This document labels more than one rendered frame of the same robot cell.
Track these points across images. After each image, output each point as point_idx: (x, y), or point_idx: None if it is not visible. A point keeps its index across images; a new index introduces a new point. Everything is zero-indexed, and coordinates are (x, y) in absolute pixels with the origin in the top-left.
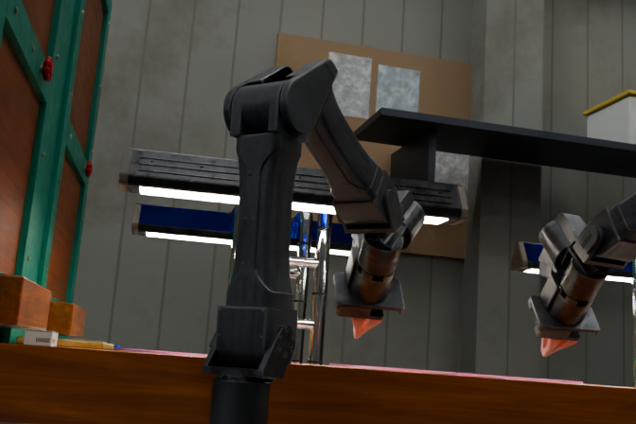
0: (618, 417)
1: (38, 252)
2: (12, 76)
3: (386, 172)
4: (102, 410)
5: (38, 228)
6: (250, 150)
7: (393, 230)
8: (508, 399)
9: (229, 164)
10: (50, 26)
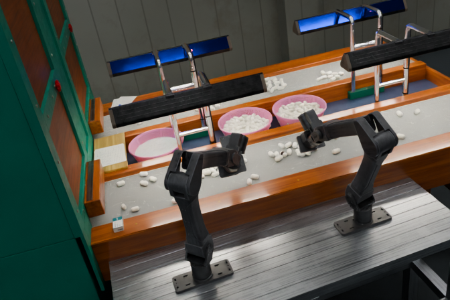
0: (331, 188)
1: (79, 119)
2: (53, 120)
3: (230, 150)
4: (150, 245)
5: (76, 114)
6: (180, 201)
7: (237, 165)
8: (290, 196)
9: (156, 101)
10: (43, 47)
